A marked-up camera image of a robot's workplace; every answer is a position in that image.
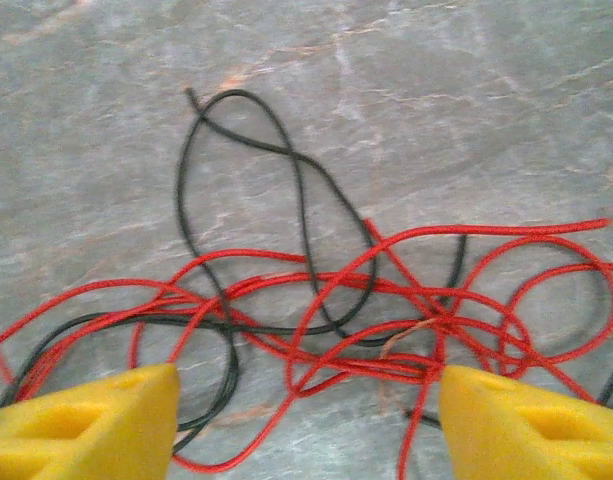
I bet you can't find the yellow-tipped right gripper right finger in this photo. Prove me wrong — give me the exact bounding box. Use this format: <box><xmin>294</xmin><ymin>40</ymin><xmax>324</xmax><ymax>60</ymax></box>
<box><xmin>439</xmin><ymin>364</ymin><xmax>613</xmax><ymax>480</ymax></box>

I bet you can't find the thin red cable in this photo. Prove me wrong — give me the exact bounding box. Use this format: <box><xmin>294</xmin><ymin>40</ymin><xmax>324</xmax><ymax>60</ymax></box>
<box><xmin>0</xmin><ymin>249</ymin><xmax>537</xmax><ymax>475</ymax></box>
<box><xmin>284</xmin><ymin>217</ymin><xmax>613</xmax><ymax>401</ymax></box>
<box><xmin>395</xmin><ymin>234</ymin><xmax>613</xmax><ymax>480</ymax></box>

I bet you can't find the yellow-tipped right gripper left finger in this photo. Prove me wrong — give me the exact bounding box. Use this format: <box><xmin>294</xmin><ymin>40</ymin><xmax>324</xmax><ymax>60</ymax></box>
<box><xmin>0</xmin><ymin>362</ymin><xmax>181</xmax><ymax>480</ymax></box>

